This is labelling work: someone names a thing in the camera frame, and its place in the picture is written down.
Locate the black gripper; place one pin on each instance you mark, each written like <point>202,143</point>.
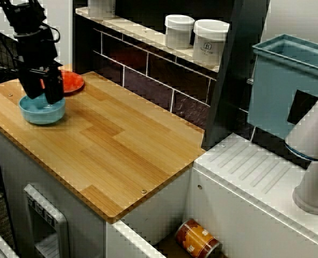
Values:
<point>35,53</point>

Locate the light blue bowl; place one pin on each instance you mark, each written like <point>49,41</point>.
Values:
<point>40,115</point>

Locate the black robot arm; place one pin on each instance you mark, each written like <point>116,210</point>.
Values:
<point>22,16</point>

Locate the red orange plate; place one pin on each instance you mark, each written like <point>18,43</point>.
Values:
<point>73,82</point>

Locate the white jar with printed label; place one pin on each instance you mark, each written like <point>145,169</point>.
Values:
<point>102,5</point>
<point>208,45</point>

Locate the cream shelf ledge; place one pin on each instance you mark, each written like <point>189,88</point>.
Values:
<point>148,35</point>

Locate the plain white lidded jar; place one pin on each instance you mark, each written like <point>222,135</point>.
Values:
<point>179,32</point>

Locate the orange soup can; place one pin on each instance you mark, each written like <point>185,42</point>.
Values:
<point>196,237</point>

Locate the teal plastic bin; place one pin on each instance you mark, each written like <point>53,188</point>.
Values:
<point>271,94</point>

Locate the white sink unit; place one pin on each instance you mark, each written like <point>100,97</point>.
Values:
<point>255,215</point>

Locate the grey faucet base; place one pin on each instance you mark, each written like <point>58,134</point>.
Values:
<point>309,139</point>

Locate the dark upright shelf post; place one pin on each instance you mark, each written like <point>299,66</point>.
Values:
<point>228,94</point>

